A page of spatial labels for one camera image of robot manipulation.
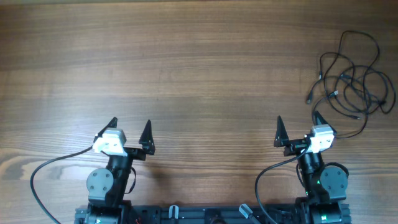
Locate thin black cable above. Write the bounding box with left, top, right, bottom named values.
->
left=318, top=29, right=397, bottom=121

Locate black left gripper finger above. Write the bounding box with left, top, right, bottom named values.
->
left=95, top=117, right=118, bottom=138
left=139, top=119, right=155, bottom=155

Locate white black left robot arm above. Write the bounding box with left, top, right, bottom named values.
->
left=74, top=117, right=155, bottom=224

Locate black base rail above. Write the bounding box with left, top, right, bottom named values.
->
left=74, top=203, right=352, bottom=224

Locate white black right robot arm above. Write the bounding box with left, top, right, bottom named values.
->
left=274, top=111, right=352, bottom=224

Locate black cable silver plug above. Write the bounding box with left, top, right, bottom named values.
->
left=307, top=65, right=378, bottom=139

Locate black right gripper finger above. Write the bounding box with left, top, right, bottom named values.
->
left=274, top=116, right=289, bottom=147
left=312, top=110, right=336, bottom=134

